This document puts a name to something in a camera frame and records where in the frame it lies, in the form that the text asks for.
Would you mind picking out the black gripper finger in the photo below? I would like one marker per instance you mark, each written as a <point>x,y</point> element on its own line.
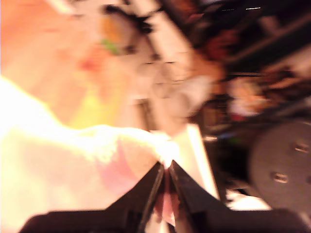
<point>136,206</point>
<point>196,206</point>

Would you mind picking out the cream pink striped tea towel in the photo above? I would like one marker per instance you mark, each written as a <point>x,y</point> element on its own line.
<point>48,157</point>

